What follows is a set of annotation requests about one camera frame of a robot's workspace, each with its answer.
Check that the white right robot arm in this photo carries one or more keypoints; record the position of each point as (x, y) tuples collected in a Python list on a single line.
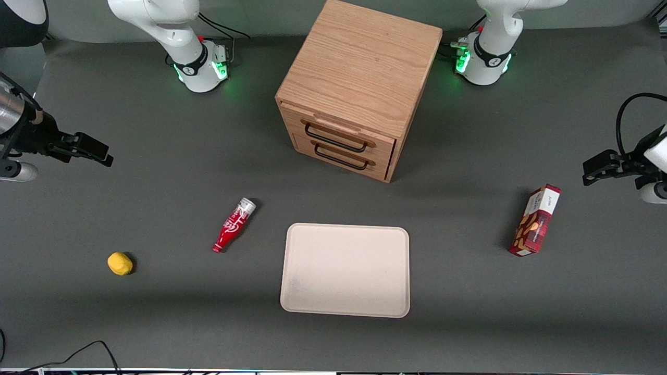
[(172, 31)]

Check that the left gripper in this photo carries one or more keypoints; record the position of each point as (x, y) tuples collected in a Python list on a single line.
[(637, 154)]

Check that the yellow lemon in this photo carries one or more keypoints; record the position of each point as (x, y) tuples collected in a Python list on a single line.
[(120, 263)]

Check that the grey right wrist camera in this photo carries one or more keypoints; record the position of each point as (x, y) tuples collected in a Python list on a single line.
[(18, 172)]

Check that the red ketchup bottle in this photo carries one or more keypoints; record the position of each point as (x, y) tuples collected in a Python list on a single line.
[(233, 225)]

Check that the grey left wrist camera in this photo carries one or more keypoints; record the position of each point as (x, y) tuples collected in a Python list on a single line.
[(655, 192)]

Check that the red cookie box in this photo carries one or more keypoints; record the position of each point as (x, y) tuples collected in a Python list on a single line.
[(535, 221)]

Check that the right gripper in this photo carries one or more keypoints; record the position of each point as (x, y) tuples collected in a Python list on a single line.
[(36, 134)]

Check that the wooden drawer without lip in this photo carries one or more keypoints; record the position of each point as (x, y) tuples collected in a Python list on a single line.
[(383, 167)]

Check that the wooden drawer with lip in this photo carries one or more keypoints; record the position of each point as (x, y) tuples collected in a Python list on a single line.
[(380, 146)]

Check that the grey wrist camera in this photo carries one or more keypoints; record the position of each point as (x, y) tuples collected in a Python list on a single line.
[(18, 172), (655, 192)]

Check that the beige plastic tray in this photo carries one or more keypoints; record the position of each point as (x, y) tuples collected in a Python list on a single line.
[(345, 271)]

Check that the wooden drawer cabinet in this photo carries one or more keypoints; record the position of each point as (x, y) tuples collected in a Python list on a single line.
[(365, 57)]

